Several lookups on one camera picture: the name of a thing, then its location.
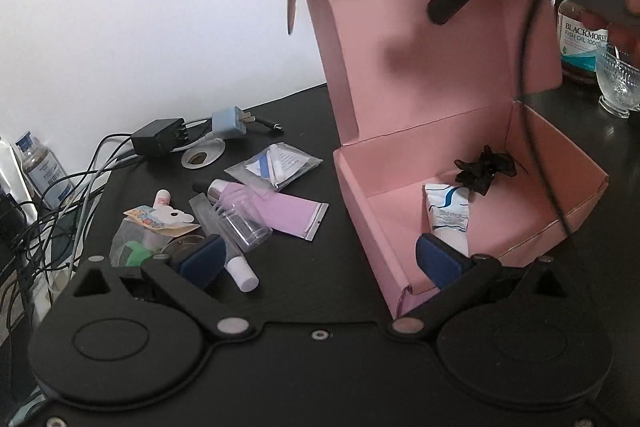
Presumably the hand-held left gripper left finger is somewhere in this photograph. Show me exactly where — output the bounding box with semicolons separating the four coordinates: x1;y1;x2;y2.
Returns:
74;234;257;339

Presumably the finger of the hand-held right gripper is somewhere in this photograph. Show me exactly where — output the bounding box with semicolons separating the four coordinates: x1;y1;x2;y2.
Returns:
426;0;485;26

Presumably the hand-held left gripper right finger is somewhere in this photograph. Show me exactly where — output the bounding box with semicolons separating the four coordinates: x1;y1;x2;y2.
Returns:
389;233;570;339

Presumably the white and blue cream tube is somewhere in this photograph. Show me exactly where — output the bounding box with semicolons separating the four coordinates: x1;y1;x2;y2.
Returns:
424;183;472;258

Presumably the pink cardboard box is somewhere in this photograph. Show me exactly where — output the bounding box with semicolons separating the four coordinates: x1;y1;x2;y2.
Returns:
287;0;611;315

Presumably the black bow hair tie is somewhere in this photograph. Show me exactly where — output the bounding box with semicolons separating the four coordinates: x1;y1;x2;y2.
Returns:
454;146;519;198

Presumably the black desktop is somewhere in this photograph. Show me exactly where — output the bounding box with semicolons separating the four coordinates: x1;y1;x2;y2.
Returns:
10;82;640;338

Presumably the round glass compact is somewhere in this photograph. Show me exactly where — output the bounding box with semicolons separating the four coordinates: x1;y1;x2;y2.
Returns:
160;234;206;260

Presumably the clear atomizer with white cap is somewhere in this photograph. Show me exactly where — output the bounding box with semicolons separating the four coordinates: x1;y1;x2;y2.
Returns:
189;197;260;293

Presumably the clear plastic vial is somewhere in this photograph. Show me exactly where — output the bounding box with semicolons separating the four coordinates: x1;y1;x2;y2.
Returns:
215;197;274;253

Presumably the cartoon sticker packet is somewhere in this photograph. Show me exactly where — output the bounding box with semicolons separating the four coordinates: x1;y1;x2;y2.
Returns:
122;204;199;233

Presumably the clear bag with green item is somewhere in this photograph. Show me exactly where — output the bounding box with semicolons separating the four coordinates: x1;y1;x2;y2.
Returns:
110;219;161;268

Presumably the purple cosmetic tube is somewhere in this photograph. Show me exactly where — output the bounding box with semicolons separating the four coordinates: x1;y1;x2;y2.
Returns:
192;179;329;242

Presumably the white round disc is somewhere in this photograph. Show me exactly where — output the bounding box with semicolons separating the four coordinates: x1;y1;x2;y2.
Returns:
181;139;227;170

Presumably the clear plastic sachet bag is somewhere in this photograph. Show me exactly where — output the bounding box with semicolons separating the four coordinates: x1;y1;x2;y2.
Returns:
224;142;324;193

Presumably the black power adapter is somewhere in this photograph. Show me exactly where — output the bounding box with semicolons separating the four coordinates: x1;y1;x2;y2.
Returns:
131;118;189;158

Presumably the brown supplement bottle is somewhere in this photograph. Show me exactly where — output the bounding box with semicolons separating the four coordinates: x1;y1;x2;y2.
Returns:
555;0;614;86

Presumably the blue-grey charger plug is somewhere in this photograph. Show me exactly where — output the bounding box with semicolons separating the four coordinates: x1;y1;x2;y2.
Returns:
210;107;256;142

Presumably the clear glass cup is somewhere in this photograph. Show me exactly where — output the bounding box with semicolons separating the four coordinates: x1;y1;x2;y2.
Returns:
595;41;640;119

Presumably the white standing tube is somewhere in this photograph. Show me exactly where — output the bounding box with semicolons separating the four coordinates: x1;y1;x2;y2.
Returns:
0;137;31;208

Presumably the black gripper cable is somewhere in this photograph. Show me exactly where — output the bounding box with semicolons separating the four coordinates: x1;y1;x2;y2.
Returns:
510;0;597;238

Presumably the bundle of desk cables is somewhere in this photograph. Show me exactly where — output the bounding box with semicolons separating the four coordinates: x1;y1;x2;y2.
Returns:
0;132;151;308

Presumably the black charger cable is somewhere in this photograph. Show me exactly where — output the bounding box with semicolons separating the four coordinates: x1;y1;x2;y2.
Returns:
250;114;286;132

